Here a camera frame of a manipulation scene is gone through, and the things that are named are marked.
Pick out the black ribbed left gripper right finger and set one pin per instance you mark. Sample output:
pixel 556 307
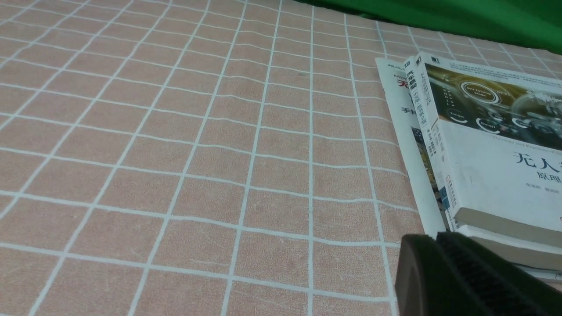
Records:
pixel 502 288

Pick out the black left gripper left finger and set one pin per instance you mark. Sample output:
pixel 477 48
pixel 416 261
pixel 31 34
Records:
pixel 425 284

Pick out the middle white book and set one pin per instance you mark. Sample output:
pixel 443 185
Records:
pixel 509 250

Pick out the top white self-driving book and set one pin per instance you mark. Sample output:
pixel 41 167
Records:
pixel 491 149

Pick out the bottom thin white book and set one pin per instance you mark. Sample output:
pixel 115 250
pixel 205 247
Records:
pixel 430 198

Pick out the green backdrop cloth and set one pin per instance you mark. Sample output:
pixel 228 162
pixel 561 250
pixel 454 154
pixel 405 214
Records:
pixel 526 23

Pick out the pink checkered tablecloth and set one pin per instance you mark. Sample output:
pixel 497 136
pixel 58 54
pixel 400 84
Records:
pixel 206 157

